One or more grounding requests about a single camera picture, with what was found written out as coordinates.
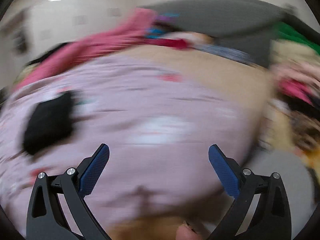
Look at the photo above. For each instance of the grey headboard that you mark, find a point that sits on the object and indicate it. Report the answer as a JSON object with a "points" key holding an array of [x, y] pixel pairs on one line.
{"points": [[245, 25]]}

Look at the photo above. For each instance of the right hand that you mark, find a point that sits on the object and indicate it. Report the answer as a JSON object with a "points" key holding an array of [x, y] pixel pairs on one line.
{"points": [[186, 232]]}

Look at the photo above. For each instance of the black sweater with orange cuffs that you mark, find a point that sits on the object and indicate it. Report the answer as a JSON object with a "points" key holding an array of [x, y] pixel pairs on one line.
{"points": [[49, 123]]}

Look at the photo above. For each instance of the red patterned cloth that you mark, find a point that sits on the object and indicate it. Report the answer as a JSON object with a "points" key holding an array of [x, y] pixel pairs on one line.
{"points": [[179, 44]]}

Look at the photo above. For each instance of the pink quilt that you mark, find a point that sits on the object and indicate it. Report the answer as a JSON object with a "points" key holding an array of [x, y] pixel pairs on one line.
{"points": [[131, 32]]}

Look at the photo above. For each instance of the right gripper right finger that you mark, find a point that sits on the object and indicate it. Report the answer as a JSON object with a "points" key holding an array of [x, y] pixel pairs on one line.
{"points": [[272, 217]]}

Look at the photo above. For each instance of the striped colourful pillow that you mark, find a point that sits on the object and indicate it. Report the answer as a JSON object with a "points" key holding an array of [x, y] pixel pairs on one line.
{"points": [[162, 25]]}

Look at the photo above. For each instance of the lilac strawberry print bedsheet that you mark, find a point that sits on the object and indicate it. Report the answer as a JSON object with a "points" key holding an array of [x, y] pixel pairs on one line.
{"points": [[159, 110]]}

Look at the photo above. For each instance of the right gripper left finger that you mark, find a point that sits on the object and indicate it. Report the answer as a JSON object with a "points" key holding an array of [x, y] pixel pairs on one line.
{"points": [[45, 217]]}

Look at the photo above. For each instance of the heap of mixed clothes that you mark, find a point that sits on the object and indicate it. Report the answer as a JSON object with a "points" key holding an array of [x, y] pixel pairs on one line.
{"points": [[292, 117]]}

